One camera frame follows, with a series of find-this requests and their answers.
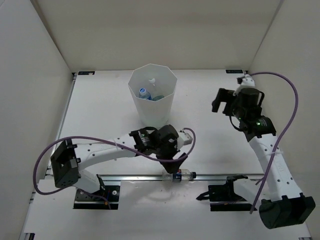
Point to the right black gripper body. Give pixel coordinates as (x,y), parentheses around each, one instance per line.
(239,112)

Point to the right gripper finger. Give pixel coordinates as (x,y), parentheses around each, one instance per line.
(223,96)
(228,109)

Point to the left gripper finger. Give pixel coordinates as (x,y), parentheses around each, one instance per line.
(171,166)
(182,157)

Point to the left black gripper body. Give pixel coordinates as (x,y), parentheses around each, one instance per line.
(166,151)

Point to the Pepsi label clear bottle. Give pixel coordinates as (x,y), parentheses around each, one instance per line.
(182,175)

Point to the green plastic bottle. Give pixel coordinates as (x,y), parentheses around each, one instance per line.
(157,98)

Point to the blue label clear bottle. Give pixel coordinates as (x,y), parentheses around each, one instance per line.
(144,94)

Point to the green label clear bottle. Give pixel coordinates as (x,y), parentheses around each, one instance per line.
(152,82)

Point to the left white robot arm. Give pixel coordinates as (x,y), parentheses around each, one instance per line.
(70,161)

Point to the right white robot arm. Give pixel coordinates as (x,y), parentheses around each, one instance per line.
(285,204)

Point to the white octagonal plastic bin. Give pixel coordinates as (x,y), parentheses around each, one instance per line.
(153,113)

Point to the right dark corner label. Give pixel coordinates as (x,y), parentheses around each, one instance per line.
(234,71)

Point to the dark corner label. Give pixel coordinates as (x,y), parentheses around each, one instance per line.
(234,71)
(85,73)

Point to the left dark corner label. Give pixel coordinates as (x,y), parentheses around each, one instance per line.
(85,73)

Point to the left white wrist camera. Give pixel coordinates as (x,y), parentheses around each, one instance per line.
(184,139)

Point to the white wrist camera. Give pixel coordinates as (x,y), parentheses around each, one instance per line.
(184,139)
(245,81)

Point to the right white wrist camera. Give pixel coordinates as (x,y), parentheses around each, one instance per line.
(245,81)

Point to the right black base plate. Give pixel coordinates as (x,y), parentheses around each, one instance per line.
(223,199)

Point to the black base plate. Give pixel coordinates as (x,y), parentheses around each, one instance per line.
(104,199)
(223,199)

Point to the aluminium table rail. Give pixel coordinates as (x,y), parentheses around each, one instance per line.
(148,178)

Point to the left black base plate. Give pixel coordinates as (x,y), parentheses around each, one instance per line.
(104,199)

